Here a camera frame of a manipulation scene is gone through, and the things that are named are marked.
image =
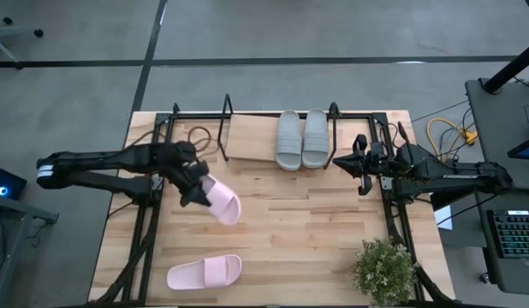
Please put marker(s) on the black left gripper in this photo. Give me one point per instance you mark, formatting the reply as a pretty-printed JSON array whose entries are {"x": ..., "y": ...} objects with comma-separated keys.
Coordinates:
[{"x": 185, "y": 164}]

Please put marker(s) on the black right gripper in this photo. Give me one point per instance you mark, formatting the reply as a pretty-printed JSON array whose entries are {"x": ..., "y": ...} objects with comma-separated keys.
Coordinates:
[{"x": 380, "y": 162}]

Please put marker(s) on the pink rubber slide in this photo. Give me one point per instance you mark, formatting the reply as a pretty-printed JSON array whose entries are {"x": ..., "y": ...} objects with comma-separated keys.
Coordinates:
[
  {"x": 204, "y": 272},
  {"x": 226, "y": 205}
]

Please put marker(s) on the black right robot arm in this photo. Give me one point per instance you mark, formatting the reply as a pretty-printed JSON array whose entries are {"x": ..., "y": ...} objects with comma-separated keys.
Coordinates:
[{"x": 457, "y": 175}]

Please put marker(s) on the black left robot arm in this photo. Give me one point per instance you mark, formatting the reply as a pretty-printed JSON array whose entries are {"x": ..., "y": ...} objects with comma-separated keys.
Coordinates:
[{"x": 97, "y": 160}]

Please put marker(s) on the black metal wood-board shelf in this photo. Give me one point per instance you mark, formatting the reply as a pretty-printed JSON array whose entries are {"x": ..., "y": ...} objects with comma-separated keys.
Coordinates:
[{"x": 251, "y": 137}]

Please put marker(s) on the white paper sheet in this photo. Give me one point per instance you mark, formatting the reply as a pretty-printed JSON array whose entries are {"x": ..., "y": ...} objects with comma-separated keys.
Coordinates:
[{"x": 443, "y": 218}]

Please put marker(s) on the small green potted plant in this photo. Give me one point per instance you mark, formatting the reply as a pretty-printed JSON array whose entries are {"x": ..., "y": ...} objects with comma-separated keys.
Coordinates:
[{"x": 384, "y": 271}]

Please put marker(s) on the dark grey desk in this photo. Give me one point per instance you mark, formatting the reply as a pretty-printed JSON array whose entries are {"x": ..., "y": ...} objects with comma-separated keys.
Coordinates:
[{"x": 495, "y": 124}]

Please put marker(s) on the black side stand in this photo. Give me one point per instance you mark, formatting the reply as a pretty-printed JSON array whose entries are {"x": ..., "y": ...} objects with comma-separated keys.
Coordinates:
[{"x": 25, "y": 208}]

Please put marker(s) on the black flat monitor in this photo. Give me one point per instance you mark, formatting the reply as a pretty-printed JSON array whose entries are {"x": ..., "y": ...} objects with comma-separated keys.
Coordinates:
[{"x": 527, "y": 150}]

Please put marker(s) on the black backlit keyboard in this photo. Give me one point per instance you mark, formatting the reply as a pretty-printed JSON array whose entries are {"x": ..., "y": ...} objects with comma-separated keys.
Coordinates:
[{"x": 517, "y": 233}]

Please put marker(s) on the black desk pole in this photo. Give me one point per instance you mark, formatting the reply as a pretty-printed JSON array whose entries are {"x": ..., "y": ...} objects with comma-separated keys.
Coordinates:
[{"x": 504, "y": 70}]

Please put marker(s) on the black computer with blue light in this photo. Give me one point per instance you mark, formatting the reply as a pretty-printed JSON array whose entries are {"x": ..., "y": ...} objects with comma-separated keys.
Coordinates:
[{"x": 12, "y": 181}]

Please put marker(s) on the dark keyboard desk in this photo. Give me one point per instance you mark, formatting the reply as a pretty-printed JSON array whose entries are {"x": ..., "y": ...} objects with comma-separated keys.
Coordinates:
[{"x": 517, "y": 278}]

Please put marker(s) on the office chair base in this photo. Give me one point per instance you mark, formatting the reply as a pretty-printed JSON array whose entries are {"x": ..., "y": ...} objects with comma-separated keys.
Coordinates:
[{"x": 16, "y": 31}]

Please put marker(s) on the black metal rig frame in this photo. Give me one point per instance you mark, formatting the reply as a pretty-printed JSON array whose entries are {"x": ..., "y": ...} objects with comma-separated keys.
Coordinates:
[{"x": 191, "y": 115}]

